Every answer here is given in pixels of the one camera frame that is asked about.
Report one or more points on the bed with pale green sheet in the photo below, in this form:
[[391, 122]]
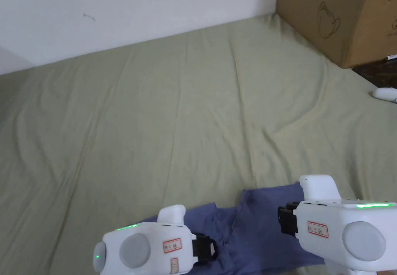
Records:
[[155, 117]]

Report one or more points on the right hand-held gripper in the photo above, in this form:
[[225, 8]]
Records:
[[341, 231]]

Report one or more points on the dark patterned fabric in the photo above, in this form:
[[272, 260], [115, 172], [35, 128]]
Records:
[[380, 73]]

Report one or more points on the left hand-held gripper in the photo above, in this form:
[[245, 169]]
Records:
[[145, 250]]

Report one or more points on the person's right hand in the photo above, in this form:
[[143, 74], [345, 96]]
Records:
[[390, 272]]

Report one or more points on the white hand controller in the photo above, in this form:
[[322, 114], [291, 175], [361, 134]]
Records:
[[386, 94]]

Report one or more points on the brown cardboard carton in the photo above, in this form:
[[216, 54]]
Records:
[[341, 14]]

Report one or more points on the dark blue shirt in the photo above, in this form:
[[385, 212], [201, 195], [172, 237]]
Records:
[[248, 225]]

